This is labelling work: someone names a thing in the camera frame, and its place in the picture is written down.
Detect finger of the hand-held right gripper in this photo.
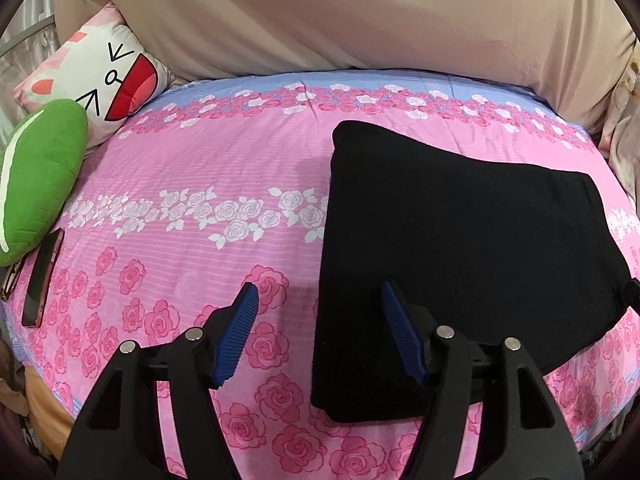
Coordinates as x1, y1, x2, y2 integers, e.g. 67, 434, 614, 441
621, 277, 640, 312

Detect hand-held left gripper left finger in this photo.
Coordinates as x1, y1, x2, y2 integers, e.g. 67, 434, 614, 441
57, 282, 260, 480

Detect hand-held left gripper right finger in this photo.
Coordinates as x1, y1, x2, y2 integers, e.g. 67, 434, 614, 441
380, 280, 587, 480

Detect black pants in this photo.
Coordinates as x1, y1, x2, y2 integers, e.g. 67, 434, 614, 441
310, 120, 633, 423

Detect pink rose print bedsheet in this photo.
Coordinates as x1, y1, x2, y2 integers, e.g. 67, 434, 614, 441
10, 67, 640, 480

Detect pale floral blanket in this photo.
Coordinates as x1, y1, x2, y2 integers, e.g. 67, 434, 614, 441
597, 40, 640, 198

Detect black smartphone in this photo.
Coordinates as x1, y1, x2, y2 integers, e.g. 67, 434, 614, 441
21, 228, 66, 329

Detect orange cloth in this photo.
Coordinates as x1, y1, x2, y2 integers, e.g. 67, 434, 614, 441
22, 362, 78, 458

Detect smartphone with gold edge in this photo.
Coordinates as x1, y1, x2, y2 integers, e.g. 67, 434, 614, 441
0, 259, 25, 303

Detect green plush pillow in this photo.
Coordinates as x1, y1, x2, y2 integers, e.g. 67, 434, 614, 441
0, 99, 90, 267

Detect white cartoon face pillow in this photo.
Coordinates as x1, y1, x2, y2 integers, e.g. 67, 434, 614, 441
12, 2, 176, 150

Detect grey curtain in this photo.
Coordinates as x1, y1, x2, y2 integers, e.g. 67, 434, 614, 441
0, 12, 68, 111

